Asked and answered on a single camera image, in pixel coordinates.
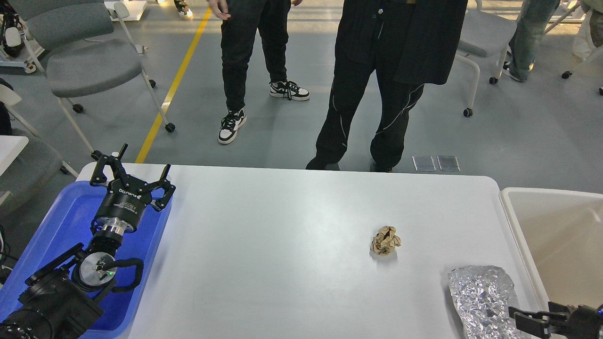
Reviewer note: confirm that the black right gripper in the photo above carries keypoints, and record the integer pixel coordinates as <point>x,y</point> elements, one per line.
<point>581,322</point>

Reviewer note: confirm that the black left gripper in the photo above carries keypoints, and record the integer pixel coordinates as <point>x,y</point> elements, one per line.
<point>123,205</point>

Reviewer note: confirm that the silver foil bag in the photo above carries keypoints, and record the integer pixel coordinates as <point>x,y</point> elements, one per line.
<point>482,296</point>

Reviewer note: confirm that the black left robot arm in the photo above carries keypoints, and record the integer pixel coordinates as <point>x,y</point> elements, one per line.
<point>83,274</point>

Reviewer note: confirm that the blue plastic tray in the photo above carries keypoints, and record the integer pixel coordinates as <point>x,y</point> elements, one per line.
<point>66,224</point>

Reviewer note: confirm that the white plastic bin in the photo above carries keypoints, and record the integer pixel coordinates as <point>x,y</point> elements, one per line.
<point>560,237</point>

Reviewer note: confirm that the white small table left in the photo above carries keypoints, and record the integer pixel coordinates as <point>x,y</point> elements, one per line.
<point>10,147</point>

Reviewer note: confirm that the grey chair left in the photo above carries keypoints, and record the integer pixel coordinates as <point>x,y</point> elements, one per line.
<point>74,72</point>

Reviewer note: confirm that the grey chair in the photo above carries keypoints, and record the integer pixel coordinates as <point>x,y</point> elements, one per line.
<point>74,72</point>
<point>483,35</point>

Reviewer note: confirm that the crumpled brown paper ball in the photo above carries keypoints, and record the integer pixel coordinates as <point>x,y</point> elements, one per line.
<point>386,241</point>

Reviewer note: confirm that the right metal floor plate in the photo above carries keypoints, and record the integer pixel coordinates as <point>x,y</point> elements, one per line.
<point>448,163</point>

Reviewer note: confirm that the metal floor plate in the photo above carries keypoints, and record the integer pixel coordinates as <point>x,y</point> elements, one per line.
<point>448,163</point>
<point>424,163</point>

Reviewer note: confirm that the left metal floor plate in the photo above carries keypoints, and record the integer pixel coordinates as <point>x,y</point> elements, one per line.
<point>424,163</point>

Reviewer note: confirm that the grey chair right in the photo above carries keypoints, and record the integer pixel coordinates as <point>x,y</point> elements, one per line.
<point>483,35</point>

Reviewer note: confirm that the person in black coat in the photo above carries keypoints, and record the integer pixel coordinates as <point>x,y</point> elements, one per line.
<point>406,44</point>

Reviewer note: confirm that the person at right edge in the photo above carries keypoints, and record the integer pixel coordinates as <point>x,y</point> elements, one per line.
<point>530,27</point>

